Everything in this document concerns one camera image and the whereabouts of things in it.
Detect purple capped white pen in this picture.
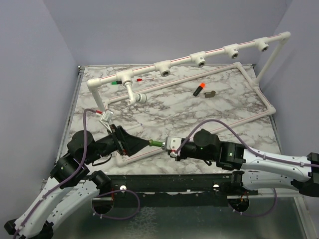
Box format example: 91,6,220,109
125,123,143,131

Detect green water faucet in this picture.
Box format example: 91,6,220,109
149,139,165,149

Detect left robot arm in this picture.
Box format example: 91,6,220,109
4,125,150,239

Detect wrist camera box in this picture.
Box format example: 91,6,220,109
164,136,184,158
99,110,114,131

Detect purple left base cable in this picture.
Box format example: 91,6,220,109
91,188,141,221

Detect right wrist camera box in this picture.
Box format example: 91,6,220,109
164,136,184,158

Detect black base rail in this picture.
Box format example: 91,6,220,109
49,173,262,209

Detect grey brown small fitting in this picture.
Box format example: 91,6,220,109
204,91,216,98

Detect green black marker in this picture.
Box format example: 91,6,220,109
111,81,122,85

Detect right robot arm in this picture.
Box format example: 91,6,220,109
166,129,319,197

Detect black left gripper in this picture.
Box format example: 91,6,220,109
84,123,151,164

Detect black orange marker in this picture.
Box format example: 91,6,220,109
193,83,205,97

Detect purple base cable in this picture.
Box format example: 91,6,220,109
91,188,141,221
226,188,279,218

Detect white PVC pipe frame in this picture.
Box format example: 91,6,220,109
87,31,292,169

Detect red capped white pen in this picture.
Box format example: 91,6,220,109
136,77,154,82

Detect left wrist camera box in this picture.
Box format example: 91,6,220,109
99,110,114,131

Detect white installed faucet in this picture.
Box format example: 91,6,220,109
123,81,148,106

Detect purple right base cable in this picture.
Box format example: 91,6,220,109
226,188,279,218

